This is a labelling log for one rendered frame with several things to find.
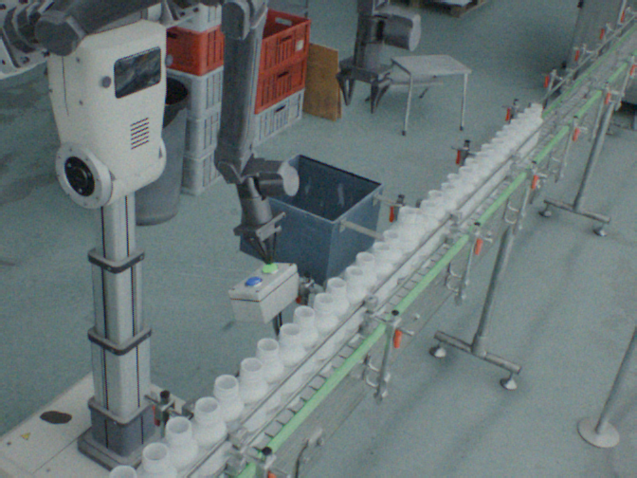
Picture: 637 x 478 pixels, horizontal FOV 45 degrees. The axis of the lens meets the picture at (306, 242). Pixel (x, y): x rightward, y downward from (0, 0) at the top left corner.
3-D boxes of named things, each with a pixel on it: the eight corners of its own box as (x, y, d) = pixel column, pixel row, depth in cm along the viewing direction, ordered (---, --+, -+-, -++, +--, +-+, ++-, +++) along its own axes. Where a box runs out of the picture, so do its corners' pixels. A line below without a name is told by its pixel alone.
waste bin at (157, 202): (147, 242, 369) (144, 118, 335) (79, 211, 387) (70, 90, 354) (206, 206, 403) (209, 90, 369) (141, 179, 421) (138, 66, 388)
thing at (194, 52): (200, 77, 375) (202, 32, 364) (131, 59, 388) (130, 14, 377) (260, 45, 423) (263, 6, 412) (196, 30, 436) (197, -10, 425)
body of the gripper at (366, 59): (352, 63, 167) (355, 29, 163) (393, 75, 163) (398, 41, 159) (336, 70, 162) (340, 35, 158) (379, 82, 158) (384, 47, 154)
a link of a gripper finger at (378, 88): (360, 102, 170) (366, 61, 165) (390, 111, 167) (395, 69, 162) (345, 111, 165) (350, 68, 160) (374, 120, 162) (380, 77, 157)
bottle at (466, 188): (462, 232, 204) (474, 177, 195) (440, 226, 206) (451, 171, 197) (467, 223, 209) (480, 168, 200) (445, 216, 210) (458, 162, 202)
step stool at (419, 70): (421, 97, 568) (430, 41, 546) (464, 131, 521) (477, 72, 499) (363, 100, 552) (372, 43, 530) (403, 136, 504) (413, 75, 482)
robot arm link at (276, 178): (231, 133, 152) (213, 163, 147) (282, 129, 146) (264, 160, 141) (257, 176, 160) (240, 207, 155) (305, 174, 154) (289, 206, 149)
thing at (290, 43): (259, 79, 443) (261, 42, 431) (200, 62, 458) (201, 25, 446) (310, 53, 489) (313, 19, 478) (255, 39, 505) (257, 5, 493)
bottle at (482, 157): (485, 211, 215) (498, 158, 206) (467, 214, 213) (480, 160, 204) (472, 201, 219) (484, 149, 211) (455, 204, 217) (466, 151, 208)
